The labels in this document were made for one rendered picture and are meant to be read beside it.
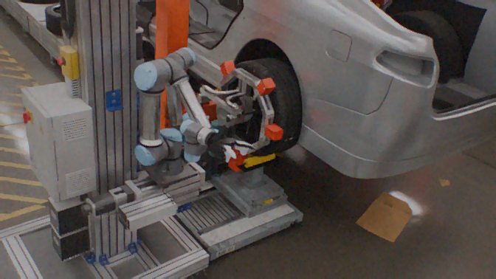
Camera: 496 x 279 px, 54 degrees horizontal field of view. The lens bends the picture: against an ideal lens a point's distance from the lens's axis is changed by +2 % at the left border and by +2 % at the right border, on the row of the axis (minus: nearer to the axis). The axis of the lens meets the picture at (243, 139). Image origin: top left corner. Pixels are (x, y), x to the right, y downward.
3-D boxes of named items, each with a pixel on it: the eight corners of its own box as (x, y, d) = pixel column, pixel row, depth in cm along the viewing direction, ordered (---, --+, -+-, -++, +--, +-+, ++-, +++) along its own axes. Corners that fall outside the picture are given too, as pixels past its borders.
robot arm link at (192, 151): (207, 156, 231) (209, 136, 226) (192, 165, 223) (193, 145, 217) (195, 150, 235) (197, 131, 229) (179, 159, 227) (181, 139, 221)
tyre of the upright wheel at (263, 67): (268, 160, 362) (322, 131, 308) (243, 168, 349) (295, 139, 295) (236, 82, 372) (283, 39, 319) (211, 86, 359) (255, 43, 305)
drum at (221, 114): (252, 124, 325) (255, 105, 318) (226, 131, 313) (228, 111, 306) (240, 115, 334) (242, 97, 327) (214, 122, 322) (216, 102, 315)
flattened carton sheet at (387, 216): (416, 209, 395) (417, 205, 393) (392, 243, 354) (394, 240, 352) (380, 193, 409) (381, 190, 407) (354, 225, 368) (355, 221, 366)
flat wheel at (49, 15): (113, 26, 627) (112, 8, 615) (87, 41, 571) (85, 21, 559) (65, 18, 637) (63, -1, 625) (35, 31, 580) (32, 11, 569)
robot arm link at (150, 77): (170, 161, 250) (173, 62, 223) (148, 172, 239) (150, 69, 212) (153, 152, 255) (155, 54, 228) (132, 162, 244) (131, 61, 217)
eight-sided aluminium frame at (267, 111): (266, 164, 321) (278, 89, 295) (259, 166, 318) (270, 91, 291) (221, 128, 357) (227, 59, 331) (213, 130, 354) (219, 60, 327)
